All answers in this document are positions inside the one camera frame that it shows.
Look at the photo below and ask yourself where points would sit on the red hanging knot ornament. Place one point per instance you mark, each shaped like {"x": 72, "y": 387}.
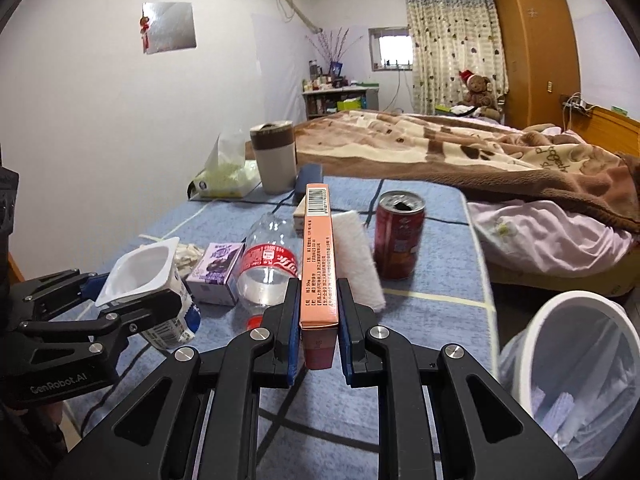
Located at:
{"x": 145, "y": 30}

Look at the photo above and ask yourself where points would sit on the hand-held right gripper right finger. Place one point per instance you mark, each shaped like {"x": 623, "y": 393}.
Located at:
{"x": 345, "y": 332}

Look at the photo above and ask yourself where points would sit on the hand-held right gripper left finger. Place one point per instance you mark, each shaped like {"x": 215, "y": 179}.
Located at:
{"x": 289, "y": 332}

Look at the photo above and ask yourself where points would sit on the red drink can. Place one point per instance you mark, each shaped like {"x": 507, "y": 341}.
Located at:
{"x": 397, "y": 240}

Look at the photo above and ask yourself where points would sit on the translucent bin liner bag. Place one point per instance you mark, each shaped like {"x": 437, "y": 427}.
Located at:
{"x": 575, "y": 385}

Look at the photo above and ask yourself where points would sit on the white trash bin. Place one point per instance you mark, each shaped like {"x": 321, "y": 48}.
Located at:
{"x": 550, "y": 305}

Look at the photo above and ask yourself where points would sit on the heart print curtain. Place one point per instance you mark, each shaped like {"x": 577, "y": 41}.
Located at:
{"x": 450, "y": 45}

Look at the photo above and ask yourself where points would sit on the brown printed blanket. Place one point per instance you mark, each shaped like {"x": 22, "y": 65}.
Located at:
{"x": 450, "y": 160}

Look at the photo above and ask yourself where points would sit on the soft tissue pack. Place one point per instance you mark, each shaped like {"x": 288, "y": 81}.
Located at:
{"x": 225, "y": 175}

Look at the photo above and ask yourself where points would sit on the row of small bottles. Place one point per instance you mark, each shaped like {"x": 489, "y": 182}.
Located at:
{"x": 320, "y": 82}

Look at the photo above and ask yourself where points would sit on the wooden wardrobe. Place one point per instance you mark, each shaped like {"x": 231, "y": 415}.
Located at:
{"x": 540, "y": 50}

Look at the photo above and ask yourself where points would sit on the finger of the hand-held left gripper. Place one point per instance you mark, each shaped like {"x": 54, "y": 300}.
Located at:
{"x": 92, "y": 285}
{"x": 150, "y": 307}

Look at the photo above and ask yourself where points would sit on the pink bed sheet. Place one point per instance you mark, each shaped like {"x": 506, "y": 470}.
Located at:
{"x": 540, "y": 240}

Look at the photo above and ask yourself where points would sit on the silver foil wall sheet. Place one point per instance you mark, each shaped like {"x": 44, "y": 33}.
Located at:
{"x": 170, "y": 27}

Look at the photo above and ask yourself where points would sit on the white yogurt cup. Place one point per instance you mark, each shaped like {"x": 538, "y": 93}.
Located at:
{"x": 145, "y": 265}

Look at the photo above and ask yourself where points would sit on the crumpled beige wrappers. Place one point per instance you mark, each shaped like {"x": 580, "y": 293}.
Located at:
{"x": 190, "y": 257}

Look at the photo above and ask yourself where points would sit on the dried branches bouquet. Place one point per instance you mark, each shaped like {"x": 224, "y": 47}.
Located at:
{"x": 332, "y": 45}

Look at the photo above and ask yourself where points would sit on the clear bottle with red label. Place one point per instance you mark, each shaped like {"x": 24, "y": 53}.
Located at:
{"x": 265, "y": 280}

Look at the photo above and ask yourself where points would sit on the wooden headboard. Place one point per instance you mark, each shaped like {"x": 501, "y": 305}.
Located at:
{"x": 615, "y": 125}

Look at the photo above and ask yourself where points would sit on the blue checked tablecloth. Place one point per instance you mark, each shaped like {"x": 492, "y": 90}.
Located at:
{"x": 440, "y": 310}

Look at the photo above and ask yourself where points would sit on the small window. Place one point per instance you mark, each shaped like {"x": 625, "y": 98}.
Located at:
{"x": 392, "y": 50}

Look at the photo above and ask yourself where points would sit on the blue photo frame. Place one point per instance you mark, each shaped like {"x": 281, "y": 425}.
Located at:
{"x": 336, "y": 68}

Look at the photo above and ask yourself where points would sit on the small beige box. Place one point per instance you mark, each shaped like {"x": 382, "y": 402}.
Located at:
{"x": 299, "y": 215}

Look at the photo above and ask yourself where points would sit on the wrapped air conditioner pipe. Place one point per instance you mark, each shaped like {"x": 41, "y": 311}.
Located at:
{"x": 300, "y": 10}

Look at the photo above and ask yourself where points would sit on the grey shelf unit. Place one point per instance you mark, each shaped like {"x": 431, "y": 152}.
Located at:
{"x": 325, "y": 105}

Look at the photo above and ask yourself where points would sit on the beige and brown tumbler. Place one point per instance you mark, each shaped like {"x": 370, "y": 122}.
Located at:
{"x": 272, "y": 160}

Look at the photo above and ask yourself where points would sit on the white power strip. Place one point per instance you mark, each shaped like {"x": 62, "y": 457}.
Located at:
{"x": 577, "y": 105}

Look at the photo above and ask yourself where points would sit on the green box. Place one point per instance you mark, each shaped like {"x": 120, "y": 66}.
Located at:
{"x": 349, "y": 105}

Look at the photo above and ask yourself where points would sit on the brown teddy bear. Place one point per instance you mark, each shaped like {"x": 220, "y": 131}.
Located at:
{"x": 480, "y": 90}

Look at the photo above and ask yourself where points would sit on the dark blue power adapter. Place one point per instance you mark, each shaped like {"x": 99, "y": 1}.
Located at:
{"x": 310, "y": 177}

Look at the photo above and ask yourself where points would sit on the orange carton box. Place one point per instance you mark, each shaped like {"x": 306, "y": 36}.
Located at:
{"x": 320, "y": 260}

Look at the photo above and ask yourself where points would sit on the bed base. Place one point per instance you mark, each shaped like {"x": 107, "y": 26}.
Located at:
{"x": 550, "y": 280}

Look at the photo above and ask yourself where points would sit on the small purple carton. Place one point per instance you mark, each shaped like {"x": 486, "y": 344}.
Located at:
{"x": 215, "y": 270}

